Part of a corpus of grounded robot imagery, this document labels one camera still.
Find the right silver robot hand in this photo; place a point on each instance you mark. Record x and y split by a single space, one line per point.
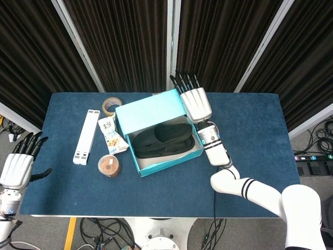
196 104

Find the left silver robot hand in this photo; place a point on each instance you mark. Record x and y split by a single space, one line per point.
17 169

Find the black slipper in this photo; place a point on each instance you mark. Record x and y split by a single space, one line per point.
191 147
161 138

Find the light blue shoe box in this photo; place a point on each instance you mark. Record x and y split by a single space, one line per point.
145 112

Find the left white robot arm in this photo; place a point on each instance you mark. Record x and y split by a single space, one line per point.
10 200

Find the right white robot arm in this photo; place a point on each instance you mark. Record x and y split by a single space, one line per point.
260 192

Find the dark pleated curtain panel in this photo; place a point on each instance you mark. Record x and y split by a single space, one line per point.
307 65
221 39
31 52
125 39

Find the white folding laptop stand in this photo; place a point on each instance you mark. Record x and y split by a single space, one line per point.
87 135

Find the tan packing tape roll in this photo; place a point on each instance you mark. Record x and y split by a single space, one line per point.
117 110

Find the yellow floor tape strip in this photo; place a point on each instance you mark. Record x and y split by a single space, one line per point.
70 234

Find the white peanut snack bag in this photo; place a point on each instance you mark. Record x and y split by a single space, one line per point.
113 138

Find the clear jar of rubber bands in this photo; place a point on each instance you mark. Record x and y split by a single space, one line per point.
109 166

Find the blue table mat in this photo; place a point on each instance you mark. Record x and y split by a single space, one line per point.
166 195

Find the black foot pedal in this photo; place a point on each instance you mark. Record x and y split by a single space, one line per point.
315 168
329 166
301 170

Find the white partition frame rail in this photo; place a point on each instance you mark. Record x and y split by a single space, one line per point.
18 117
312 121

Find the white partition frame post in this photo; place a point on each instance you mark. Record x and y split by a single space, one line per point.
270 39
175 26
75 39

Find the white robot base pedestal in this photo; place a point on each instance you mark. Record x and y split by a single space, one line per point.
158 231

